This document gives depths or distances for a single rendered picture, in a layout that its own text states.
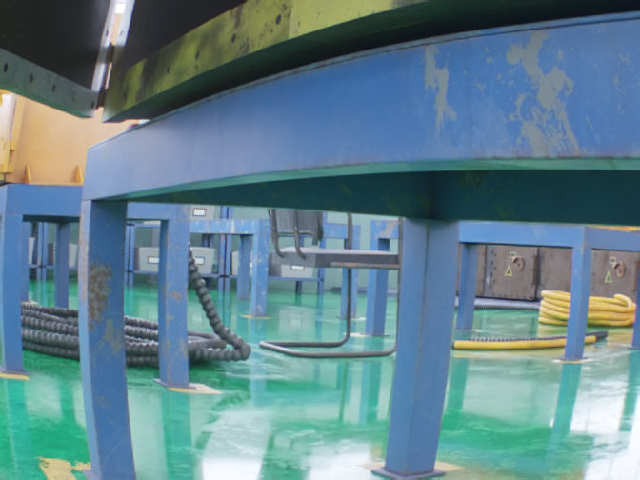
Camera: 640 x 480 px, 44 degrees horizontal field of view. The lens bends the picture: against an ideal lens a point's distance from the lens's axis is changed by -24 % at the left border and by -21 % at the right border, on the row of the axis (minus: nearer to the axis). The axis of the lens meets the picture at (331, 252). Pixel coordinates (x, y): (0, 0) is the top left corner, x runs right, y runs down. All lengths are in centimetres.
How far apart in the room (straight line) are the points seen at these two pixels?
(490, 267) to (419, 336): 761
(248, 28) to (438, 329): 108
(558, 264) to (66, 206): 631
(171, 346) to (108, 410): 144
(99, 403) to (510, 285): 779
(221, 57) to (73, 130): 223
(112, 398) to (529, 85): 113
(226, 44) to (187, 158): 19
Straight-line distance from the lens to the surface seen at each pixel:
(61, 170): 313
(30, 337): 336
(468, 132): 63
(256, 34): 88
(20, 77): 108
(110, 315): 155
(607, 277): 801
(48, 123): 313
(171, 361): 299
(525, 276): 898
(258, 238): 645
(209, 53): 99
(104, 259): 154
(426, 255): 183
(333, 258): 427
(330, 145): 78
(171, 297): 297
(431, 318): 184
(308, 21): 79
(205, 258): 949
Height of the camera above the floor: 47
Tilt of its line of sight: level
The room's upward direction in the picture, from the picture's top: 3 degrees clockwise
